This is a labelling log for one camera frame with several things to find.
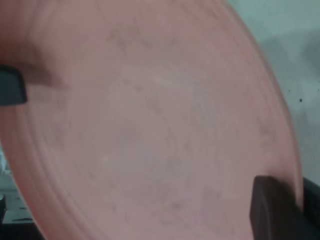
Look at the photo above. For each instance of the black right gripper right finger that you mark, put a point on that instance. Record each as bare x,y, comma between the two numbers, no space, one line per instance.
275,212

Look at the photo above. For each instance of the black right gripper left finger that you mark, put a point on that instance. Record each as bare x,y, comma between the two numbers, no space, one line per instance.
11,87

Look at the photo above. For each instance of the pink round plate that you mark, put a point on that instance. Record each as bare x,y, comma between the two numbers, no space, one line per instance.
155,125

